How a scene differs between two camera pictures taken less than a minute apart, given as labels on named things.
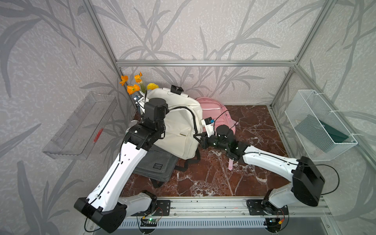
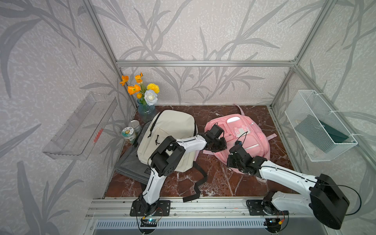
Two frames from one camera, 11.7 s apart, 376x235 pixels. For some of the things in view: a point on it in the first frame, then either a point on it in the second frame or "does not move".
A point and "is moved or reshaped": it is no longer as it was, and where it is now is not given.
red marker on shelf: x=98 y=135 does not move
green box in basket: x=321 y=134 does not move
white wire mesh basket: x=317 y=131 does not move
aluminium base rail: x=226 y=208 does not move
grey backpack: x=156 y=164 is moved or reshaped
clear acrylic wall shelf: x=76 y=138 does not move
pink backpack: x=213 y=108 to x=222 y=131
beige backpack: x=183 y=126 is moved or reshaped
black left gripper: x=166 y=110 to x=223 y=147
